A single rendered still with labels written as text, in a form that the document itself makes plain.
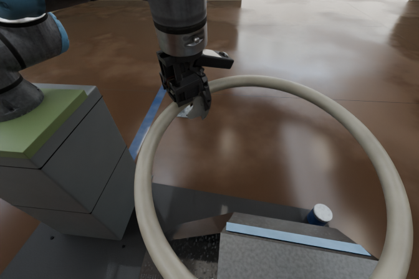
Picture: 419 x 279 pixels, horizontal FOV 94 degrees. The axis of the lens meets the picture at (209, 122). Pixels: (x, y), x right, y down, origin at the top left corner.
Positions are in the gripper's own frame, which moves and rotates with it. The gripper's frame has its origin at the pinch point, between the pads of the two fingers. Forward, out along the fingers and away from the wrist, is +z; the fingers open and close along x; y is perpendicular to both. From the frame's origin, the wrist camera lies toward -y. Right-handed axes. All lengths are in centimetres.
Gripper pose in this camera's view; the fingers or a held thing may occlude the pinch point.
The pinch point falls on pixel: (199, 108)
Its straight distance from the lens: 53.8
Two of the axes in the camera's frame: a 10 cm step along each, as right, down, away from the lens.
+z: 0.1, 5.9, 8.1
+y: -8.1, 4.8, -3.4
